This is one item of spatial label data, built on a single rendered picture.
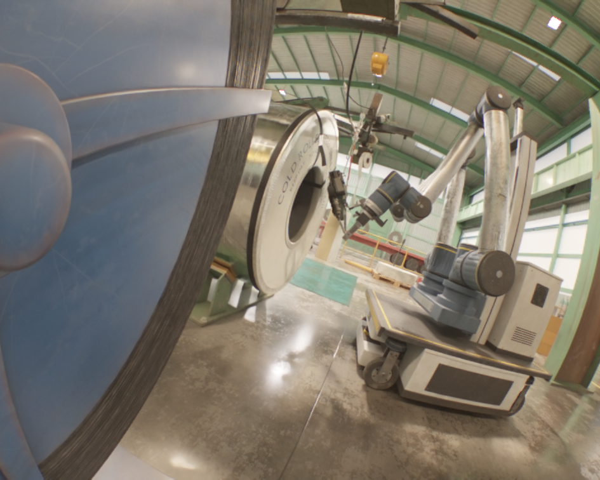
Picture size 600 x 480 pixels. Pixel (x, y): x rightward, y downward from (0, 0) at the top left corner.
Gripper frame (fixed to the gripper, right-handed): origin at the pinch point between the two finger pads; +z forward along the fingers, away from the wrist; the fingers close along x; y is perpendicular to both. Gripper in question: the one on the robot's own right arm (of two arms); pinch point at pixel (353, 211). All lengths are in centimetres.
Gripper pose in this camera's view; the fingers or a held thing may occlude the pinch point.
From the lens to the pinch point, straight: 207.4
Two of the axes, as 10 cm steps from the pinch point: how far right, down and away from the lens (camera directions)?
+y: 1.6, 4.5, 8.8
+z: -9.3, 3.6, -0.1
